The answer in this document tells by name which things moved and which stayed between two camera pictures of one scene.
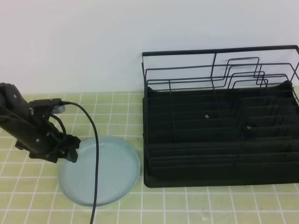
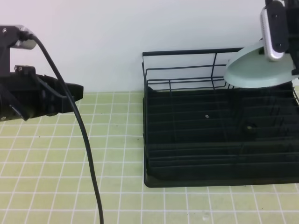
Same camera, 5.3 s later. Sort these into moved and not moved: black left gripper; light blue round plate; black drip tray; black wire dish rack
Moved: light blue round plate; black left gripper
Not moved: black wire dish rack; black drip tray
